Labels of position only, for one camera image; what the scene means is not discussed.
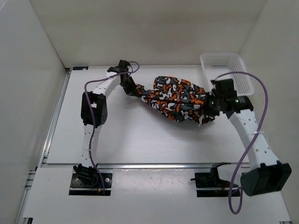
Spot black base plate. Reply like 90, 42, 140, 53
69, 172, 113, 196
190, 173, 230, 198

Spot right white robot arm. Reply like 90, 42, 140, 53
205, 79, 292, 196

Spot aluminium front rail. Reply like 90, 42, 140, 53
42, 162, 250, 169

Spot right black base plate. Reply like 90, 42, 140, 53
190, 173, 230, 198

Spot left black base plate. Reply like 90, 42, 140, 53
69, 172, 113, 196

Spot purple cable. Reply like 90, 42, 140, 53
84, 61, 140, 196
210, 71, 269, 215

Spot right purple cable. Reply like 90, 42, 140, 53
210, 71, 269, 215

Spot orange camouflage shorts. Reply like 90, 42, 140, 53
136, 76, 215, 126

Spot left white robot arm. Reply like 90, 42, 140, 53
73, 60, 140, 187

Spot white plastic basket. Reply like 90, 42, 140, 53
200, 53, 254, 96

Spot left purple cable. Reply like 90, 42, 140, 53
84, 61, 140, 196

